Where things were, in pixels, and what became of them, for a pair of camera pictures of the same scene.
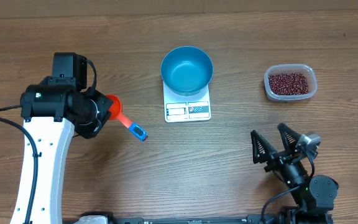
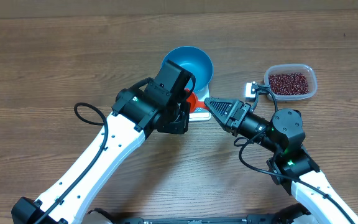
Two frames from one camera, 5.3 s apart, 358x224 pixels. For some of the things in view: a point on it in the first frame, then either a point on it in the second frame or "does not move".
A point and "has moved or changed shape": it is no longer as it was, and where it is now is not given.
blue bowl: [186, 70] does not move
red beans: [288, 84] does not move
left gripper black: [105, 105] -> [183, 126]
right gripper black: [268, 152] -> [235, 118]
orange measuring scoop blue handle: [115, 114] has moved or changed shape
